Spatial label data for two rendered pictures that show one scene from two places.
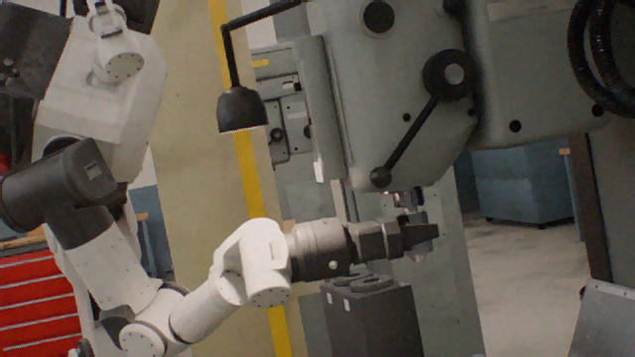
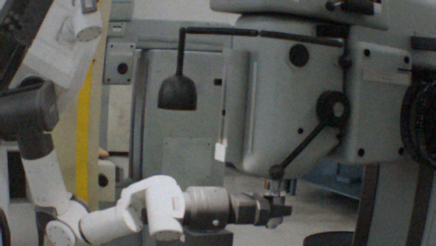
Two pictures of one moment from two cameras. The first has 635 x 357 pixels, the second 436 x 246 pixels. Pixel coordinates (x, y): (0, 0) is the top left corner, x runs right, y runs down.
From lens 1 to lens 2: 0.33 m
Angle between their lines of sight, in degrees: 13
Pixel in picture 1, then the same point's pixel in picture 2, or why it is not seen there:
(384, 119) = (286, 128)
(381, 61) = (293, 86)
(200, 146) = not seen: hidden behind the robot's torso
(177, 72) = not seen: hidden behind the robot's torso
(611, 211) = (379, 209)
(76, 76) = (51, 33)
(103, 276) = (43, 184)
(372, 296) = (205, 236)
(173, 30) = not seen: outside the picture
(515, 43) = (372, 97)
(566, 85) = (391, 131)
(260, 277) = (163, 220)
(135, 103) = (82, 59)
